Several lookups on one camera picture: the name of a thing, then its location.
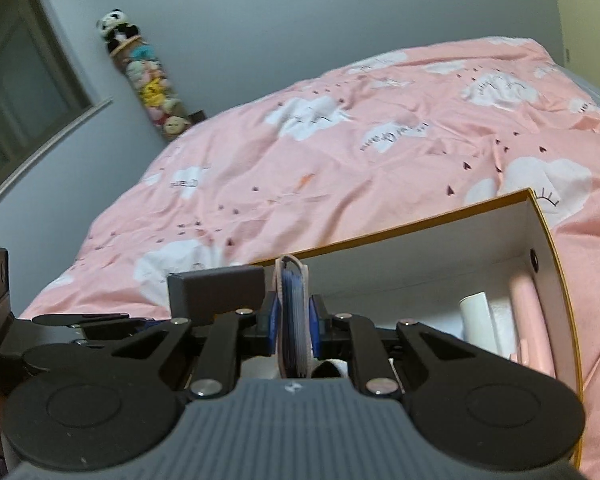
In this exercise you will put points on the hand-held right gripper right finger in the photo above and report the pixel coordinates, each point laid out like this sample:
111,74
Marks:
315,330

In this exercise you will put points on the pink printed blanket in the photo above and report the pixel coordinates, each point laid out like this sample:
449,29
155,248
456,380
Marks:
330,160

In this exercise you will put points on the white tube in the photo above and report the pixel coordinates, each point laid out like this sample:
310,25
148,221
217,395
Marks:
477,320

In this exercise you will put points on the pink blue card pouch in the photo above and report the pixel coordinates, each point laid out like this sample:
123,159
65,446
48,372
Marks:
295,310

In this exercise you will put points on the window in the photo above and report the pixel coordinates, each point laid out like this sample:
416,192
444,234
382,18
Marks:
25,85

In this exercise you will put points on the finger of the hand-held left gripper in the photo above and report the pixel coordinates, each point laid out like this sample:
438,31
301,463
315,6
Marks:
90,350
80,320

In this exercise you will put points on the orange cardboard box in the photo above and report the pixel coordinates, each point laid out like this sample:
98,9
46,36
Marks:
430,240

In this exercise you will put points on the clear tube of plush toys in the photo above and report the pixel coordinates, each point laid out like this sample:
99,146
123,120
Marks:
152,90

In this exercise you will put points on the pink case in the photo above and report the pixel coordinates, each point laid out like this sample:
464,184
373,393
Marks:
530,310

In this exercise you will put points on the panda plush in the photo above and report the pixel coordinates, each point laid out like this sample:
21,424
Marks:
116,27

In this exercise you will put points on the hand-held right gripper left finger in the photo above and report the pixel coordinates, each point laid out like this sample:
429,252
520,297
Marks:
272,330

